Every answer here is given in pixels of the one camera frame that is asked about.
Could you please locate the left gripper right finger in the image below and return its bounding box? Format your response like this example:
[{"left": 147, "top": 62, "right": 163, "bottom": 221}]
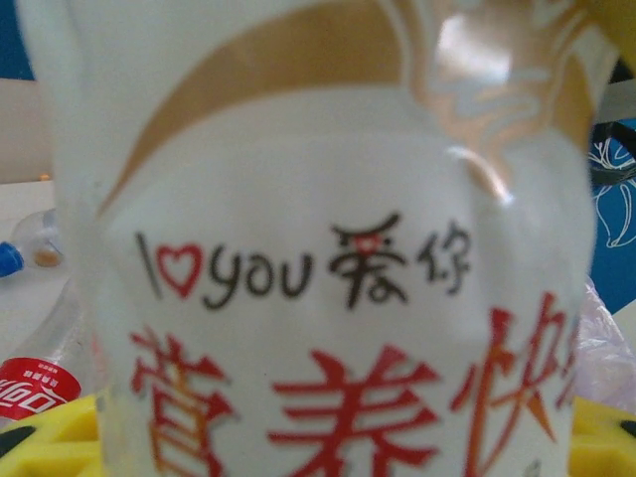
[{"left": 568, "top": 396, "right": 636, "bottom": 477}]

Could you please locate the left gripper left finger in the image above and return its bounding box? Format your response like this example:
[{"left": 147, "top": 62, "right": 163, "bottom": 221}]
[{"left": 0, "top": 395, "right": 105, "bottom": 477}]

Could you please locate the Coca-Cola bottle red label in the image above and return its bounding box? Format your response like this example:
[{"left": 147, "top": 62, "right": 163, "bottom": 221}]
[{"left": 0, "top": 282, "right": 100, "bottom": 428}]

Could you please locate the small water bottle blue label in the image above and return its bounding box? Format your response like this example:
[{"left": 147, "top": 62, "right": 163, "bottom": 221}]
[{"left": 0, "top": 208, "right": 66, "bottom": 279}]

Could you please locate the white milk drink bottle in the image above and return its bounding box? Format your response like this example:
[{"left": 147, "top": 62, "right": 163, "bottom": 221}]
[{"left": 14, "top": 0, "right": 622, "bottom": 477}]

